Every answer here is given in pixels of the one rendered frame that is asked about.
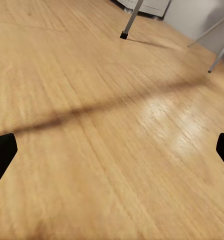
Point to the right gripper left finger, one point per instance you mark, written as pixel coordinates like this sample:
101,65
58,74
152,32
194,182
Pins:
8,150

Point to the camera tripod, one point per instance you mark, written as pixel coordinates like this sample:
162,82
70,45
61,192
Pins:
131,20

